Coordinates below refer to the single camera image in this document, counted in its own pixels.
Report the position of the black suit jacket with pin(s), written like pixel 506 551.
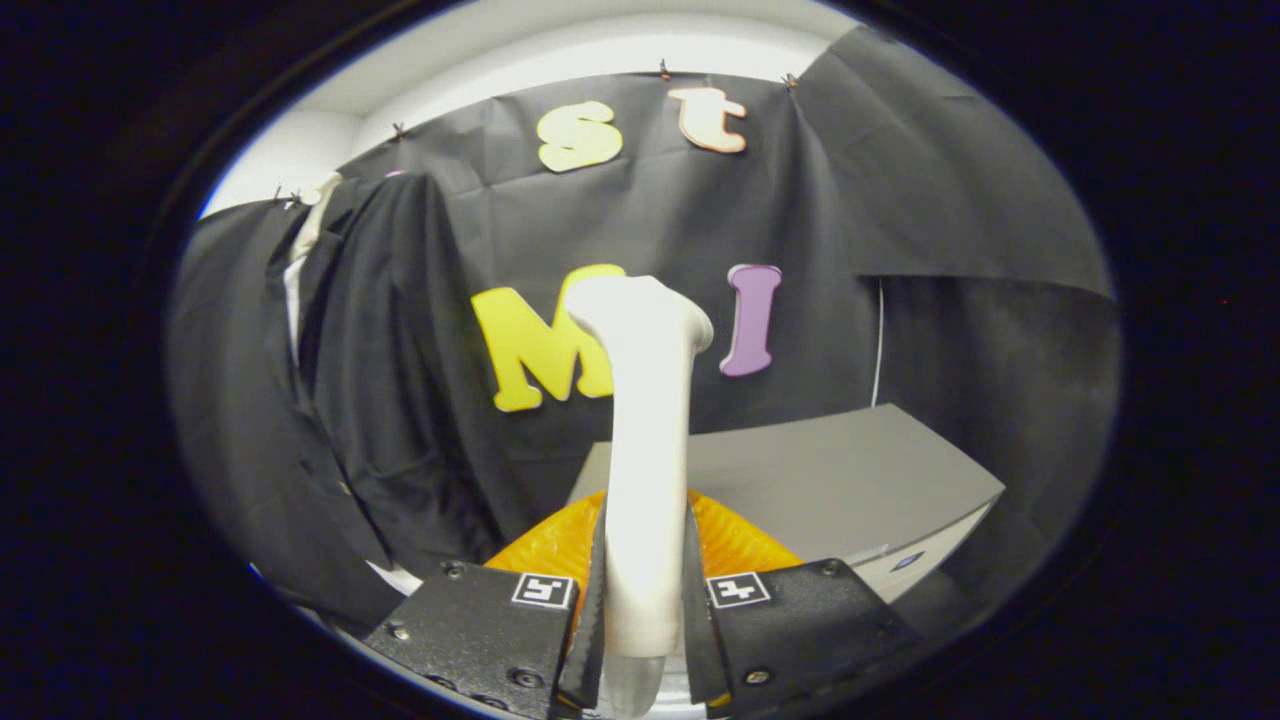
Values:
pixel 400 400

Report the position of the white shirt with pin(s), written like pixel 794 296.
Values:
pixel 320 210

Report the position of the grey cabinet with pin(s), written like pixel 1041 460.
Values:
pixel 850 480

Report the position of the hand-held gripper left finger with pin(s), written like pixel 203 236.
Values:
pixel 480 630

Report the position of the black backdrop cloth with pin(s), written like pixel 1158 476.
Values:
pixel 850 200

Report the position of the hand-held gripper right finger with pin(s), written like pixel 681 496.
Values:
pixel 800 630

